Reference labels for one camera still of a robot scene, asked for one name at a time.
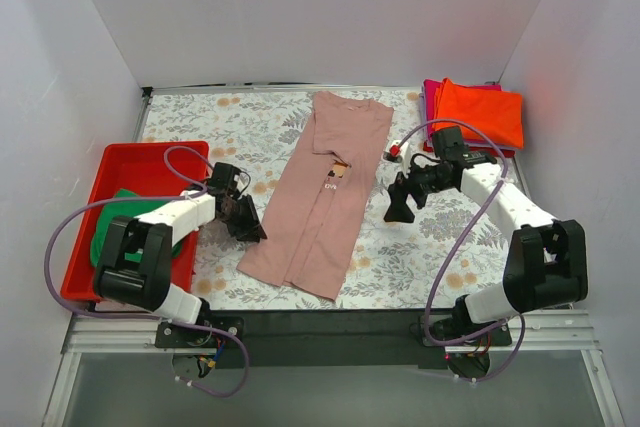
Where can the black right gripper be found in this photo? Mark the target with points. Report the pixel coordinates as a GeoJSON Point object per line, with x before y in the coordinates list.
{"type": "Point", "coordinates": [407, 187]}

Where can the red plastic tray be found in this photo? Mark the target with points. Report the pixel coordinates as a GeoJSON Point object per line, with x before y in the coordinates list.
{"type": "Point", "coordinates": [139, 168]}

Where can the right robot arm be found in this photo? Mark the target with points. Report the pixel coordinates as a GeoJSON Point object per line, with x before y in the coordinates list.
{"type": "Point", "coordinates": [546, 265]}

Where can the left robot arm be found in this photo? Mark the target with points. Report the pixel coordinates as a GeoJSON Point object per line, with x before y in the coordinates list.
{"type": "Point", "coordinates": [148, 284]}

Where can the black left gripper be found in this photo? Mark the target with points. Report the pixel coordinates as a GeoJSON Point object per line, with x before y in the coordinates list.
{"type": "Point", "coordinates": [240, 214]}

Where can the pink printed t-shirt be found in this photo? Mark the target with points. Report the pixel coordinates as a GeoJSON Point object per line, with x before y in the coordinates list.
{"type": "Point", "coordinates": [314, 216]}

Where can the green t-shirt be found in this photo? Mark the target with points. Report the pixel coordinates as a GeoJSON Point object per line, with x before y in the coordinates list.
{"type": "Point", "coordinates": [128, 209]}

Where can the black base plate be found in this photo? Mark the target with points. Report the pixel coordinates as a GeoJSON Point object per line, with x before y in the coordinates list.
{"type": "Point", "coordinates": [322, 338]}

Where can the orange folded t-shirt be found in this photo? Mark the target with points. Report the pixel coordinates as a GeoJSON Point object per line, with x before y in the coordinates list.
{"type": "Point", "coordinates": [497, 114]}

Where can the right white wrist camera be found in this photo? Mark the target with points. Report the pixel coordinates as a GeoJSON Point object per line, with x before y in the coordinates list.
{"type": "Point", "coordinates": [399, 154]}

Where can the magenta folded t-shirt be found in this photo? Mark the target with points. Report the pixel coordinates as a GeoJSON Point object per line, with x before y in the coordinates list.
{"type": "Point", "coordinates": [430, 88]}

